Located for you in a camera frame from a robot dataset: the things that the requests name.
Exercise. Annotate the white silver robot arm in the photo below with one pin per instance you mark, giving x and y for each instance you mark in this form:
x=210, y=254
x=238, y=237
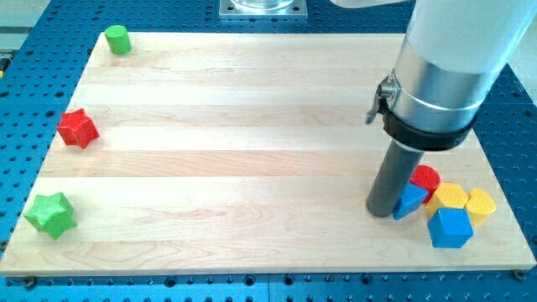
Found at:
x=453, y=51

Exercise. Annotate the blue triangle block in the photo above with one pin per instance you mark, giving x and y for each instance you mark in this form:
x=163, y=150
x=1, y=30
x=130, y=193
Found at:
x=409, y=201

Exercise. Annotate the red star block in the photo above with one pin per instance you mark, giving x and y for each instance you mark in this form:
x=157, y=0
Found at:
x=76, y=128

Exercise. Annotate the green star block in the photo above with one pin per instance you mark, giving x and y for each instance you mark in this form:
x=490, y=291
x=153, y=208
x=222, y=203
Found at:
x=51, y=214

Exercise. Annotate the light wooden board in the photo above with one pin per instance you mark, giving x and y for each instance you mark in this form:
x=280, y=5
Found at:
x=244, y=153

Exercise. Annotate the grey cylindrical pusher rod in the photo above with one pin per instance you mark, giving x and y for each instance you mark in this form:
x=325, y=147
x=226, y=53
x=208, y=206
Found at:
x=399, y=163

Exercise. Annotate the black clamp with lever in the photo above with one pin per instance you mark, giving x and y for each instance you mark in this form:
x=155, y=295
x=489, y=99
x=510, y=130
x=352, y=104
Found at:
x=419, y=132

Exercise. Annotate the red cylinder block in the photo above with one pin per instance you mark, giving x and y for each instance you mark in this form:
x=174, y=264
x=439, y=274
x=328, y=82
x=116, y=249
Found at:
x=426, y=178

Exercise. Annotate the yellow hexagon block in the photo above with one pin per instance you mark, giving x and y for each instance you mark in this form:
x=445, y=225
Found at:
x=447, y=195

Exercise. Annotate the green cylinder block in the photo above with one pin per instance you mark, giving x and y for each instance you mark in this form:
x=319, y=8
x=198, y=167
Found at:
x=118, y=40

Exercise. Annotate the blue hexagon block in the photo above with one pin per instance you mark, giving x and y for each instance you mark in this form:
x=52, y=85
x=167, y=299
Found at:
x=450, y=228

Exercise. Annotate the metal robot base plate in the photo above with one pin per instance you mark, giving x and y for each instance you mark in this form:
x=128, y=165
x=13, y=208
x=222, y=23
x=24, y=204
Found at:
x=262, y=8

